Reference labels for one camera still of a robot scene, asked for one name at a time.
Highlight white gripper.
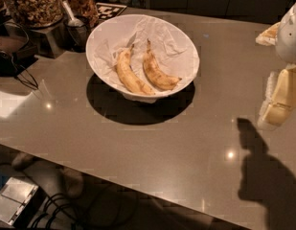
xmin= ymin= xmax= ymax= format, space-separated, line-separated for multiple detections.
xmin=256 ymin=2 xmax=296 ymax=130

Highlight ripe banana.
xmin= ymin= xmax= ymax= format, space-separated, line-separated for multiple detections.
xmin=143 ymin=40 xmax=181 ymax=90
xmin=116 ymin=45 xmax=154 ymax=96

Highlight white bowl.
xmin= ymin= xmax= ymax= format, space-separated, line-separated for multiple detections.
xmin=85 ymin=13 xmax=201 ymax=104

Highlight white paper liner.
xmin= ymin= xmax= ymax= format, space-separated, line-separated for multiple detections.
xmin=93 ymin=16 xmax=200 ymax=98

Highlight black white marker tag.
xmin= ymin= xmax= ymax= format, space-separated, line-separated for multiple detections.
xmin=97 ymin=2 xmax=126 ymax=20

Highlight dark small cup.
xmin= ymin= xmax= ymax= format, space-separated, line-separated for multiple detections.
xmin=63 ymin=16 xmax=91 ymax=52

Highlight white spoon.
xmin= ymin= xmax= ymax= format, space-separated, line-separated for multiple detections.
xmin=60 ymin=0 xmax=83 ymax=27

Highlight glass jar of granola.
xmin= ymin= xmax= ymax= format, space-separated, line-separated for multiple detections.
xmin=68 ymin=0 xmax=99 ymax=28

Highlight metal jar stand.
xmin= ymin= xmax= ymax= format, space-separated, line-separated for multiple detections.
xmin=29 ymin=22 xmax=68 ymax=58

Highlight glass jar of nuts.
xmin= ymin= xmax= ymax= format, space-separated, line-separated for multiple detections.
xmin=5 ymin=0 xmax=63 ymax=29

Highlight grey metal box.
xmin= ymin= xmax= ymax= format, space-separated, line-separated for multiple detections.
xmin=0 ymin=177 xmax=39 ymax=227

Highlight black floor cables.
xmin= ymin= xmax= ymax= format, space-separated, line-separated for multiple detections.
xmin=27 ymin=192 xmax=136 ymax=230

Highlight black device with cable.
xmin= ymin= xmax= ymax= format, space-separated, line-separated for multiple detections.
xmin=0 ymin=21 xmax=40 ymax=91

